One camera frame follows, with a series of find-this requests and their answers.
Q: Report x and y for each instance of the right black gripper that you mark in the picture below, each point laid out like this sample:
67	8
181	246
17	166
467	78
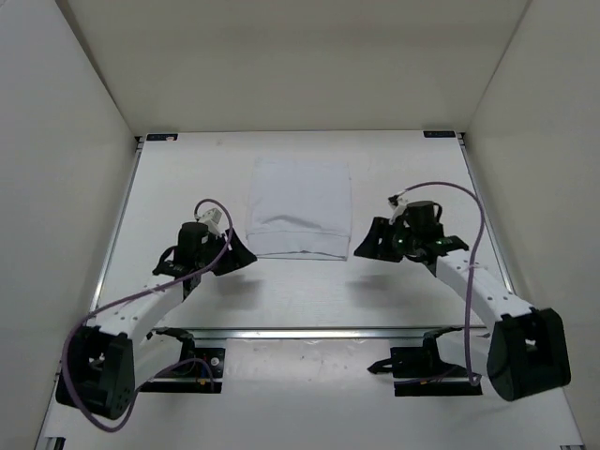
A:
372	247

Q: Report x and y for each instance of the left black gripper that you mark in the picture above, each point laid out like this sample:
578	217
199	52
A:
236	257

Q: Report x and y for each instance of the white skirt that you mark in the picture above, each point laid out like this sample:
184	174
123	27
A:
299	210

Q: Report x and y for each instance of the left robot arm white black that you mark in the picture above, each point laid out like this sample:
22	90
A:
109	358

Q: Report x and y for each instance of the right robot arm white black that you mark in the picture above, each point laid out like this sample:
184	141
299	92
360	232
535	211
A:
524	351

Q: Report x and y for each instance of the right corner marker label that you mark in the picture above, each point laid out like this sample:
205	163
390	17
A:
439	134

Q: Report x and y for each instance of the corner marker label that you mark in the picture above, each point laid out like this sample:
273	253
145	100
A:
439	134
161	137

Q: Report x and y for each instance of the left corner marker label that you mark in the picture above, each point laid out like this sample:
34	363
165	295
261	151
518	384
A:
161	137

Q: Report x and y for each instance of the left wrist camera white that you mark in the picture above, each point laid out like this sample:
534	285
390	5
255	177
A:
210	219

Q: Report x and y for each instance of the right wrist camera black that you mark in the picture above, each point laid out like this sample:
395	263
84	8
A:
423	216

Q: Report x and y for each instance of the aluminium front rail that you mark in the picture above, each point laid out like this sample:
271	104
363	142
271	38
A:
319	333

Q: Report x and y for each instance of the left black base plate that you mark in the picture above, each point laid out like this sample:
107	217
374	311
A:
200	369

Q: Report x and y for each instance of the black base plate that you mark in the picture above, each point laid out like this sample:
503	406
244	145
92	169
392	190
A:
200	369
420	371

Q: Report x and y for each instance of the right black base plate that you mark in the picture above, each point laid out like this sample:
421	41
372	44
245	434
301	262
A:
420	371

